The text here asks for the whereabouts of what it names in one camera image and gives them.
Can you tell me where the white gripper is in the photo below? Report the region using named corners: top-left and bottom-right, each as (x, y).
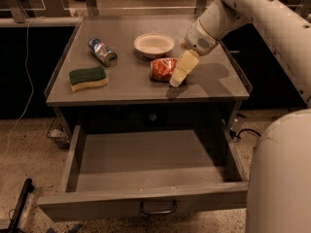
top-left (169, 18), bottom-right (218, 87)

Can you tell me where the red coke can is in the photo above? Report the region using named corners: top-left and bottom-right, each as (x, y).
top-left (150, 57), bottom-right (178, 82)

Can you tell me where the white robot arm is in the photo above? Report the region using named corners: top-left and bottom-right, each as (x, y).
top-left (170, 0), bottom-right (311, 233)

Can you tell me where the grey cabinet with top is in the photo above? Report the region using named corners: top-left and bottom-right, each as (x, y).
top-left (47, 15), bottom-right (250, 135)

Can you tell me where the blue silver soda can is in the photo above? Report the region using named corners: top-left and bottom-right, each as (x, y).
top-left (88, 38), bottom-right (118, 67)

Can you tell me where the open grey top drawer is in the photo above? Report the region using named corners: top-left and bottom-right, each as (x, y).
top-left (38, 126), bottom-right (248, 221)

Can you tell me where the white bowl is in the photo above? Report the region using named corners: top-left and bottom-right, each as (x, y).
top-left (134, 33), bottom-right (175, 59)

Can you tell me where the green yellow sponge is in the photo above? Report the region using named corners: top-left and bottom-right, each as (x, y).
top-left (69, 66), bottom-right (108, 92)

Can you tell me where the grey counter ledge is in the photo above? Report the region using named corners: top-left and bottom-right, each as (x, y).
top-left (0, 17), bottom-right (83, 28)

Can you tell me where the black bar on floor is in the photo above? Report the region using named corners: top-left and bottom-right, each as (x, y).
top-left (7, 178), bottom-right (34, 233)

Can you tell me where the black floor cable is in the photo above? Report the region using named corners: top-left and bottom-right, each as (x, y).
top-left (233, 128), bottom-right (262, 142)

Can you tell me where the white hanging cable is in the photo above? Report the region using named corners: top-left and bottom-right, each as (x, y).
top-left (0, 16), bottom-right (45, 163)

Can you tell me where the wire basket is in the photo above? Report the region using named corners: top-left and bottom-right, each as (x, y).
top-left (46, 117), bottom-right (70, 150)

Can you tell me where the metal drawer handle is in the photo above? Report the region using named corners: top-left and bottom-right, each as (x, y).
top-left (140, 200), bottom-right (177, 216)

